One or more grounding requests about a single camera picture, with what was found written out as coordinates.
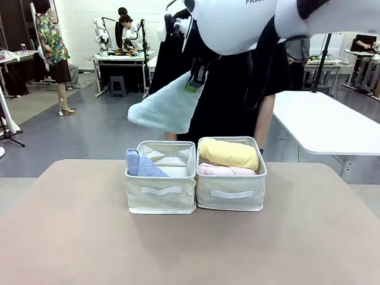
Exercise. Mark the light teal towel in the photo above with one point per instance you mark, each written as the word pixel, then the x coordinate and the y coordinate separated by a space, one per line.
pixel 166 110

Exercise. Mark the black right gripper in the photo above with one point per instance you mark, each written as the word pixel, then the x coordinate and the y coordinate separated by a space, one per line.
pixel 201 69

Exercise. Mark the person's left forearm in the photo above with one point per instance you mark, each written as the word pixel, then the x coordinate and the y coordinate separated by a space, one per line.
pixel 264 121

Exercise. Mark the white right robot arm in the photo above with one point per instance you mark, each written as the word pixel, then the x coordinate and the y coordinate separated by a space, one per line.
pixel 237 23

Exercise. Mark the seated background person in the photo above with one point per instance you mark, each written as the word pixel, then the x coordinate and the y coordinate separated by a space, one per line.
pixel 128 32

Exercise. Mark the background person in grey shirt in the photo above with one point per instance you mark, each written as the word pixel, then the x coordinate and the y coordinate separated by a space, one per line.
pixel 298 56

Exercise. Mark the black bag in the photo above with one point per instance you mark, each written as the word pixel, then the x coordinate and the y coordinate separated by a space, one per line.
pixel 16 83

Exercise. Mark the person in black clothing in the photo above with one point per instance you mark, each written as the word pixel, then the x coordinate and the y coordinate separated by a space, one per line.
pixel 231 98

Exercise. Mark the white background work table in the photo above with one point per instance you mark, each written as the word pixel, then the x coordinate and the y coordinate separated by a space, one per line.
pixel 121 59

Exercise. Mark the cream fabric storage bin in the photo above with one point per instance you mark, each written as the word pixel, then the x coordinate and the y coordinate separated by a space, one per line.
pixel 160 193
pixel 231 193

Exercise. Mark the white leaning board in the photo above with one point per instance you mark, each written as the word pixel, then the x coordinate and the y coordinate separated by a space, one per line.
pixel 7 110

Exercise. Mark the grey plastic stool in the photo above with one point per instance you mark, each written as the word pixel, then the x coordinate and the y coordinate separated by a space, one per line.
pixel 118 86

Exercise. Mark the black tripod stand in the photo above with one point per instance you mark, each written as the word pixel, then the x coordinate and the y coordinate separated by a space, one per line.
pixel 9 133

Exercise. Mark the large white table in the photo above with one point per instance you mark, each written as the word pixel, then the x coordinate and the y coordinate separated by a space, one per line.
pixel 326 121

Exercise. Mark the black light stand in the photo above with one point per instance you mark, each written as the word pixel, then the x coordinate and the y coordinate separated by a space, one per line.
pixel 145 56

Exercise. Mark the yellow towel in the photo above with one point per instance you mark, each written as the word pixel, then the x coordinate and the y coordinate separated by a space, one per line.
pixel 228 154

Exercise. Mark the pale pink towel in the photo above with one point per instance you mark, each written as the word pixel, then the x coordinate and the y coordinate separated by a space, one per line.
pixel 225 169

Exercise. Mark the periwinkle blue towel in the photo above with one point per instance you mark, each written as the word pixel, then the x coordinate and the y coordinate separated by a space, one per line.
pixel 142 164

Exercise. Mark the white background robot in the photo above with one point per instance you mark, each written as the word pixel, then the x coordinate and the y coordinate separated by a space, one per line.
pixel 101 37

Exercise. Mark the background person at desk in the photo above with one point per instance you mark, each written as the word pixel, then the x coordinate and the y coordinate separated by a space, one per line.
pixel 363 41

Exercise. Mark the black camera stand pole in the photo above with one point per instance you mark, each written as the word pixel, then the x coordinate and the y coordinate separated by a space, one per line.
pixel 322 65

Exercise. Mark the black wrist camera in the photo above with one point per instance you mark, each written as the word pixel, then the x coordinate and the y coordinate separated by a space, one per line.
pixel 172 25

